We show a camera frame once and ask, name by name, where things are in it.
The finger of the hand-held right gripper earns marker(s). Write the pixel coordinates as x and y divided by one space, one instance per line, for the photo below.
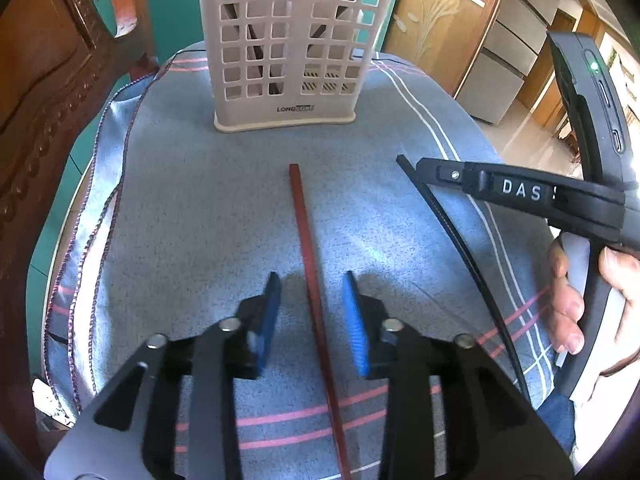
500 187

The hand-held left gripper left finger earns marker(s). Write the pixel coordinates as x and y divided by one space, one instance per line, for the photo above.
267 320

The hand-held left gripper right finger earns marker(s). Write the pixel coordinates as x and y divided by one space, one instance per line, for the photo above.
356 325

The single maroon chopstick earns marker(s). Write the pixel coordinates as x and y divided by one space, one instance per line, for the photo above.
314 285

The single black chopstick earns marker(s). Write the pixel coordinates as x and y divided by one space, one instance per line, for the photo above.
470 260

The white plastic utensil holder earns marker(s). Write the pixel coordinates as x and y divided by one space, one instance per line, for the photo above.
240 122

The person's right hand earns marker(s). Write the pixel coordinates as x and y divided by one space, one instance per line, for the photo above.
567 310

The silver refrigerator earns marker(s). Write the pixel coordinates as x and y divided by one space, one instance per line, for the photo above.
505 70

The blue striped cloth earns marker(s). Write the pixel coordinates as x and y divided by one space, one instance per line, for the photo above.
200 210

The glossy wooden cabinet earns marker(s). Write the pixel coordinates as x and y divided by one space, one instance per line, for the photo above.
440 25

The person's leg in jeans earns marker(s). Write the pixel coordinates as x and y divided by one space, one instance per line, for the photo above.
555 420

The carved wooden chair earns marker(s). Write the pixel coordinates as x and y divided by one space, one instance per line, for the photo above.
40 110

